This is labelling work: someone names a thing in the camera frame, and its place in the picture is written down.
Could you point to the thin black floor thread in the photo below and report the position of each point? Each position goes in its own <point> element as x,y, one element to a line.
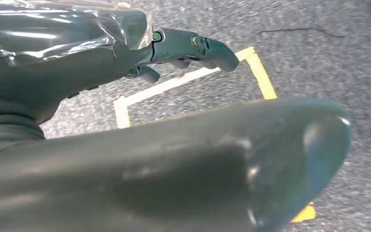
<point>288,29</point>

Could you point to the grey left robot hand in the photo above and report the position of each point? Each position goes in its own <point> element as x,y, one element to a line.
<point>172,166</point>

